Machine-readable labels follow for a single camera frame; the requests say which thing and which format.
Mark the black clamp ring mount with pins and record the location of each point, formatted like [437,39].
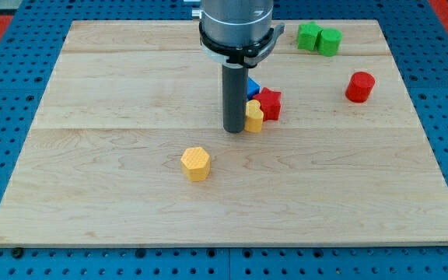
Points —
[241,57]

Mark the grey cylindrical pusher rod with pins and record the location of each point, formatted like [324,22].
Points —
[234,98]

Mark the yellow hexagon block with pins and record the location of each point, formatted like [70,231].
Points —
[195,164]

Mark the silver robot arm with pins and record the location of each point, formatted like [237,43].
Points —
[239,35]

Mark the red star block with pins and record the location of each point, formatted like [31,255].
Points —
[270,101]

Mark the green star block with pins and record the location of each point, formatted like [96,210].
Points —
[307,36]

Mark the blue block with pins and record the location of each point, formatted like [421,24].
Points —
[253,88]

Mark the yellow heart block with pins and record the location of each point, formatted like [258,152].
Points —
[254,116]

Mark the green cylinder block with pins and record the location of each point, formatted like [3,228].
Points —
[329,42]

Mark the red cylinder block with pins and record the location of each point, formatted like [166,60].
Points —
[360,86]

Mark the wooden board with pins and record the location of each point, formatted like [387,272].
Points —
[101,166]

